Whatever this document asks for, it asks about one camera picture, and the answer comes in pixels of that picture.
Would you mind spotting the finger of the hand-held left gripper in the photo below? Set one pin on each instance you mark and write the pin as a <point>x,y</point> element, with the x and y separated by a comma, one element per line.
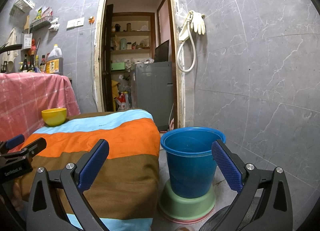
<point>35,147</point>
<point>15,141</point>

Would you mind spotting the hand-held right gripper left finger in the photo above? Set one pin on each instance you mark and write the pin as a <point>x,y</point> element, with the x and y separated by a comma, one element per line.
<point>95,162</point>

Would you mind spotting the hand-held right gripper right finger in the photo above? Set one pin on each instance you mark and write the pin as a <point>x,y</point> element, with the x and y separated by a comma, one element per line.
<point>226,163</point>

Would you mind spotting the blue plastic bucket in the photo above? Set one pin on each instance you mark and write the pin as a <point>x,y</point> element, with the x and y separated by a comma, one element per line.
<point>190,171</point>

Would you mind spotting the person's left hand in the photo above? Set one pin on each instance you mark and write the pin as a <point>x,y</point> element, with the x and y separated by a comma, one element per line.
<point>18,192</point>

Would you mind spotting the striped blanket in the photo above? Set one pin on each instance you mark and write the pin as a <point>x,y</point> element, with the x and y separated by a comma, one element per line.
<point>120,171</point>

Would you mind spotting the yellow bowl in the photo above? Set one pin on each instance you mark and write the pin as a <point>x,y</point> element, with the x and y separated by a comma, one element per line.
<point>53,118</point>

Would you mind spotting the pink checked cloth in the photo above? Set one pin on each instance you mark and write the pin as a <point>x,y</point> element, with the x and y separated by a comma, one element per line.
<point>37,91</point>

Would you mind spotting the green basin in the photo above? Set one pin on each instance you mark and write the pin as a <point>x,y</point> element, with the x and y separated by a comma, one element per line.
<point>185,207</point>

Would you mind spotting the red white sack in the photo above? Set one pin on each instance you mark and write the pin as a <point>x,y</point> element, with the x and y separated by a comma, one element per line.
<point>122,103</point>

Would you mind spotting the yellow bag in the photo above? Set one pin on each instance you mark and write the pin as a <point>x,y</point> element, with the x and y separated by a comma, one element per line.
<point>115,93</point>

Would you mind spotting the yellow cap bottle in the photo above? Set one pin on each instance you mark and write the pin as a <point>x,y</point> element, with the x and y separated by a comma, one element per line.
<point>37,64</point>

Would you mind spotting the cooking oil jug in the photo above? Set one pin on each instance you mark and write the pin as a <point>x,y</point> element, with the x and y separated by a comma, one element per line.
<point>54,64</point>

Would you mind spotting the hanging beige towel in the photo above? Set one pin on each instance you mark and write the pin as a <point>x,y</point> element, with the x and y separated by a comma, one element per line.
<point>10,51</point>

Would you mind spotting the grey washing machine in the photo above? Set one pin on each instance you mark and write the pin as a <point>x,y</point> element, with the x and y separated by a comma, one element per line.
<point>152,91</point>

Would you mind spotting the red plastic bag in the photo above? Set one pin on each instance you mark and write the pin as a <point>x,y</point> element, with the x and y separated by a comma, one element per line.
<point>33,47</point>

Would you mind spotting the green box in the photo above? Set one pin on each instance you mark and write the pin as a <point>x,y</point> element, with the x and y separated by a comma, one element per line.
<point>118,66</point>

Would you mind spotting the white paper carton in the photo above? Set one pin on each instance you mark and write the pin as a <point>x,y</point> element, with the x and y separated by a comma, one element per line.
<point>26,41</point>

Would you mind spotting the dark wooden door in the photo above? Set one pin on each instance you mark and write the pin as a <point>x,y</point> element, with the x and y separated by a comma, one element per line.
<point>107,58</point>

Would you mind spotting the wooden cutting board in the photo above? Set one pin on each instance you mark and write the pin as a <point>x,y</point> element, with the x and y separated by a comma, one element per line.
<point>26,24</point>

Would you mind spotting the wooden shelf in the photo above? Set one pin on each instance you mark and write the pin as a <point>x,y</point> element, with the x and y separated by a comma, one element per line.
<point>132,51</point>

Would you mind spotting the green canister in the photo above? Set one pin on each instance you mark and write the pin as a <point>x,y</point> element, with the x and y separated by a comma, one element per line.
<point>123,44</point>

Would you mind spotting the white rag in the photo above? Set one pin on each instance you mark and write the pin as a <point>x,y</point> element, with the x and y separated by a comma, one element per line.
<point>54,24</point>

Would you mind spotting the black monitor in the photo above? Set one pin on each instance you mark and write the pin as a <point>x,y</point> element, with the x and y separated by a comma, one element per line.
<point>162,52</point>

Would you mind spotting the white rubber gloves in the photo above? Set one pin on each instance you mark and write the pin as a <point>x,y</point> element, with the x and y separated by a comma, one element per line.
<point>198,23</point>

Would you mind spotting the wooden door frame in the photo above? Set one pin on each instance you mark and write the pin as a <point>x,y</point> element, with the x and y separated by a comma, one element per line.
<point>98,58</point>

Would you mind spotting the metal wall rack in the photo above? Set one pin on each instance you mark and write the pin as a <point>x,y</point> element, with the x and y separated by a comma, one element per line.
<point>41,23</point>

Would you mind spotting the white wall switch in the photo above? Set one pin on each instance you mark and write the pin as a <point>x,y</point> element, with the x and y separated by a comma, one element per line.
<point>75,23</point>

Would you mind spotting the white wall basket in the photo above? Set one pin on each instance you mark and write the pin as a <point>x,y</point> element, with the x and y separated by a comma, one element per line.
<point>22,3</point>

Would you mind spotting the orange wall hook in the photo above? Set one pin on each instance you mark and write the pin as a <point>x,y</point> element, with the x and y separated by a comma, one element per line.
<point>92,19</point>

